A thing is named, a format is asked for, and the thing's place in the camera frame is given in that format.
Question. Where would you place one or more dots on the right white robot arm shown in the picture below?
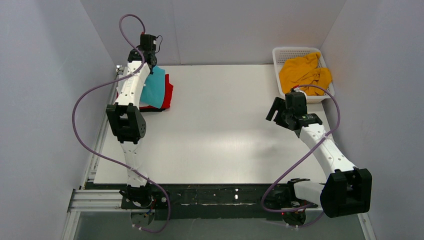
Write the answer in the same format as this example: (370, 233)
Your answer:
(347, 190)

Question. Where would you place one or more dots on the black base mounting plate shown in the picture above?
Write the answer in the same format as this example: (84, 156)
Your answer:
(219, 201)

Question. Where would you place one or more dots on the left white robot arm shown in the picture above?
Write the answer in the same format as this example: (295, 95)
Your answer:
(126, 121)

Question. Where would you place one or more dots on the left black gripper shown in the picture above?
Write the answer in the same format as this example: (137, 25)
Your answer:
(151, 62)

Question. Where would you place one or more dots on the red folded t shirt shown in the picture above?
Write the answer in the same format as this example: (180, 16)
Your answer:
(168, 93)

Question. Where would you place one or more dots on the black folded t shirt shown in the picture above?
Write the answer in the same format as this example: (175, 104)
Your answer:
(149, 109)

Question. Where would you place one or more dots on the turquoise t shirt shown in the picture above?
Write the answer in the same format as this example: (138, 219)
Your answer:
(153, 93)

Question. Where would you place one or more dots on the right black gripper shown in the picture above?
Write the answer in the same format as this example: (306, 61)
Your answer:
(280, 113)

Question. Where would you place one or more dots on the yellow crumpled t shirt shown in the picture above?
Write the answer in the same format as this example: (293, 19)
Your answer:
(305, 71)

